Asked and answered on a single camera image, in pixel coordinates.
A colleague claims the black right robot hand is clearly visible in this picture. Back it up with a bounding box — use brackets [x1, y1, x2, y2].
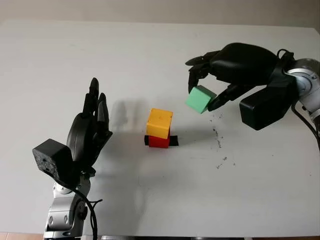
[184, 42, 282, 112]

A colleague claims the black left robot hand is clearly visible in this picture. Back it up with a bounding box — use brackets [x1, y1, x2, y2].
[66, 77, 114, 176]

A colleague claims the green cube block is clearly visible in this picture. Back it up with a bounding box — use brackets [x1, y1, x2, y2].
[185, 85, 218, 115]

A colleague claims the red cube block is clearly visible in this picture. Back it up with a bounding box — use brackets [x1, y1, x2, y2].
[148, 134, 171, 149]

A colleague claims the yellow cube block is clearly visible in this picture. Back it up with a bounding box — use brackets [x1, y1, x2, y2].
[145, 108, 174, 139]

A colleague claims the black tape strip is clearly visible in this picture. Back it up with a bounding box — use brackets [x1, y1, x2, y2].
[144, 134, 179, 147]

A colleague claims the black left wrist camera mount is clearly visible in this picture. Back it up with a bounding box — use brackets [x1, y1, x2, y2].
[32, 138, 79, 186]

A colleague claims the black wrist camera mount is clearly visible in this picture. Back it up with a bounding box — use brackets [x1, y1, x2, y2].
[239, 53, 297, 131]
[32, 138, 79, 186]

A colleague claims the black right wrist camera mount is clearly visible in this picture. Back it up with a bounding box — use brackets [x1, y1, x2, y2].
[239, 53, 297, 131]

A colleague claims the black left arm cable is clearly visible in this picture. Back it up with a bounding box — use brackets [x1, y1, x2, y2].
[71, 186, 104, 240]

